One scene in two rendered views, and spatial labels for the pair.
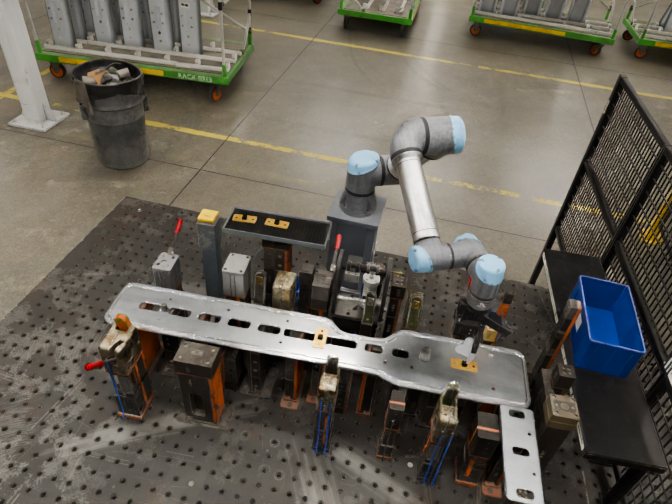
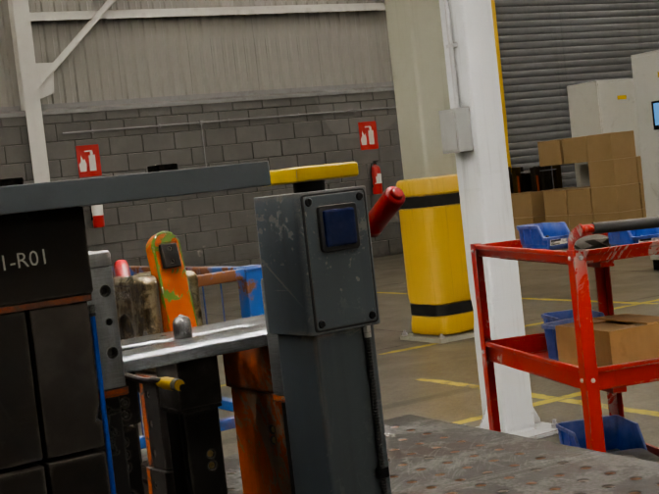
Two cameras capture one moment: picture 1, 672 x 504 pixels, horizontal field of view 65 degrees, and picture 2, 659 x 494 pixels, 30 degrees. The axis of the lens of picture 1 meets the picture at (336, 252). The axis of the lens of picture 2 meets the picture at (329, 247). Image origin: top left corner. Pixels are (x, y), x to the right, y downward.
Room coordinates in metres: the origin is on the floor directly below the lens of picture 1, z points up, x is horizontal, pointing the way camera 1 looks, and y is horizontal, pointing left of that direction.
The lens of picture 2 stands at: (2.26, -0.15, 1.15)
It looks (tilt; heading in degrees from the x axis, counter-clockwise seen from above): 3 degrees down; 140
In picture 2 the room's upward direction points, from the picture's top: 6 degrees counter-clockwise
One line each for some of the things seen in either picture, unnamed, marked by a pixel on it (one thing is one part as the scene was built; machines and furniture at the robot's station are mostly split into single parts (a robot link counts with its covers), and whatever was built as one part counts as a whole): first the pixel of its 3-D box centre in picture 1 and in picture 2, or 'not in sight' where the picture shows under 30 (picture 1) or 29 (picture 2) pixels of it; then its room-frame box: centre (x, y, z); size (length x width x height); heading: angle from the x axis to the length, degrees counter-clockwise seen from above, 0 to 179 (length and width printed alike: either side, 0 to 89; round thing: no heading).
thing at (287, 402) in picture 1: (294, 363); not in sight; (1.12, 0.10, 0.84); 0.17 x 0.06 x 0.29; 174
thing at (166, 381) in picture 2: not in sight; (146, 379); (1.38, 0.37, 1.00); 0.12 x 0.01 x 0.01; 174
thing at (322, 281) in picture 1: (320, 315); not in sight; (1.31, 0.03, 0.89); 0.13 x 0.11 x 0.38; 174
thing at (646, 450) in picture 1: (592, 339); not in sight; (1.21, -0.89, 1.01); 0.90 x 0.22 x 0.03; 174
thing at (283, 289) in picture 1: (283, 317); not in sight; (1.28, 0.17, 0.89); 0.13 x 0.11 x 0.38; 174
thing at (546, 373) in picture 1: (533, 410); not in sight; (1.02, -0.70, 0.85); 0.12 x 0.03 x 0.30; 174
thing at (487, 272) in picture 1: (487, 276); not in sight; (1.07, -0.42, 1.38); 0.09 x 0.08 x 0.11; 17
